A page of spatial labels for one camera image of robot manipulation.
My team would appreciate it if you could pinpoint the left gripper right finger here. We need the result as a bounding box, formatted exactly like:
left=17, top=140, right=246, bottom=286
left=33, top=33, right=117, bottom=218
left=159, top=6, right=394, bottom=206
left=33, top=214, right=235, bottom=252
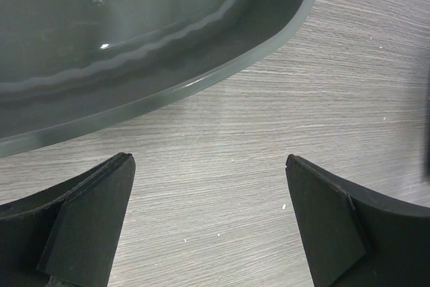
left=286, top=155, right=429, bottom=286

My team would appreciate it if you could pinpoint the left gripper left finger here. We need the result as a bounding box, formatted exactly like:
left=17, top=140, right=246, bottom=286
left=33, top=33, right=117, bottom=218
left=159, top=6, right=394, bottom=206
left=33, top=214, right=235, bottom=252
left=1, top=153, right=136, bottom=286

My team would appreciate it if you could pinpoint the grey plastic bin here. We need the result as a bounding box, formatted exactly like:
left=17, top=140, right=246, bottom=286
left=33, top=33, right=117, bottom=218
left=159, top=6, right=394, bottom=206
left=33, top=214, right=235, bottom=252
left=1, top=0, right=315, bottom=157

